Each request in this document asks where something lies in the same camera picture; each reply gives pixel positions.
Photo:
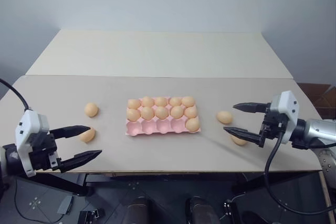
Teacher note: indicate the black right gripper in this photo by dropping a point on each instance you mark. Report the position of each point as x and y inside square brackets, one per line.
[273, 127]

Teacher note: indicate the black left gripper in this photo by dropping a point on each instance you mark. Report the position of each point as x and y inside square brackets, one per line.
[43, 150]

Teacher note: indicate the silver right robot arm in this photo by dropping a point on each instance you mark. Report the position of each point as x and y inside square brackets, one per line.
[317, 129]

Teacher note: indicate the pink egg tray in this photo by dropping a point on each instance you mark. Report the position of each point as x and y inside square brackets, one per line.
[157, 128]

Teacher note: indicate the tan egg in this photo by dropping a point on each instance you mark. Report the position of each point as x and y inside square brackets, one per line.
[240, 142]
[133, 114]
[133, 104]
[147, 113]
[188, 101]
[175, 101]
[176, 112]
[192, 125]
[91, 110]
[160, 101]
[87, 136]
[161, 112]
[190, 112]
[147, 101]
[224, 117]

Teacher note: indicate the small grey block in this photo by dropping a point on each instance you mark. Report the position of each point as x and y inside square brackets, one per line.
[64, 205]

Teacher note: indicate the black floor device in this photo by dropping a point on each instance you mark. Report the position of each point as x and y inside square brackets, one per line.
[92, 216]
[229, 212]

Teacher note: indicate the brown cardboard box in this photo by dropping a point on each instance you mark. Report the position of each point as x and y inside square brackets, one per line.
[319, 98]

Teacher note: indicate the silver robot body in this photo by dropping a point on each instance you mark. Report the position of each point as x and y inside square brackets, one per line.
[328, 162]

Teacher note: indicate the dark rounded shape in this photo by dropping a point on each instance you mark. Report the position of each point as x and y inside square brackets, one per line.
[200, 211]
[139, 211]

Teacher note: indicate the light wooden strip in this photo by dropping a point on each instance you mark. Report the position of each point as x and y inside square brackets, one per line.
[326, 197]

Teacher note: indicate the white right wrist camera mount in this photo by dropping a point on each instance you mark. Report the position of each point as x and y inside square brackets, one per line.
[286, 106]

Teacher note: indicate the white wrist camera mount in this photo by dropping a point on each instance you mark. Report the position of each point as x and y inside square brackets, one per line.
[286, 106]
[29, 124]

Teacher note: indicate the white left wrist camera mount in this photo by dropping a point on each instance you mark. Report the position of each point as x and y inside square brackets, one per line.
[29, 124]

